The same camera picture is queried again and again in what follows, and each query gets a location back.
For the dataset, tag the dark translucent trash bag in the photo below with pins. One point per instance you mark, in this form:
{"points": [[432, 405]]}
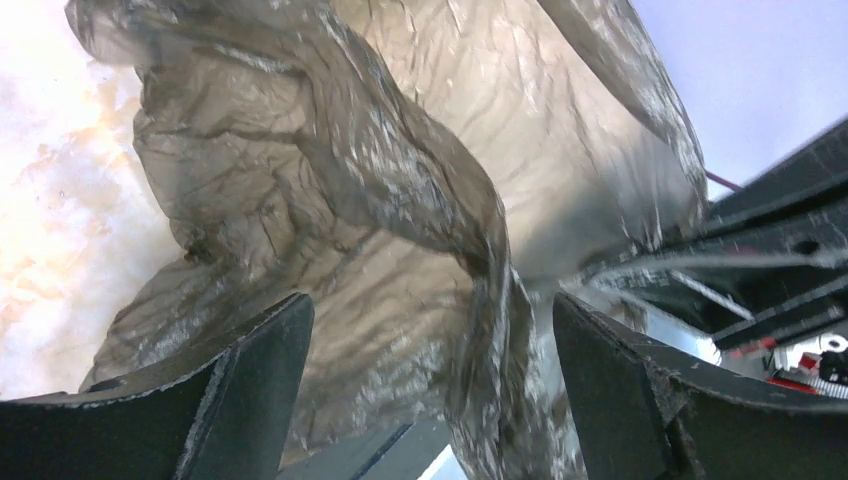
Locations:
{"points": [[431, 173]]}

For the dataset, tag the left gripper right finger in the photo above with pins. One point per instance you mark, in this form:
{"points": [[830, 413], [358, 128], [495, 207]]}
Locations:
{"points": [[646, 410]]}

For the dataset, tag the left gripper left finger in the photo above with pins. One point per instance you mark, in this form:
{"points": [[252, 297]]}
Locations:
{"points": [[220, 409]]}

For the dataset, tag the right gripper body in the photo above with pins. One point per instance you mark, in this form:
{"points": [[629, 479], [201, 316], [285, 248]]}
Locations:
{"points": [[770, 265]]}

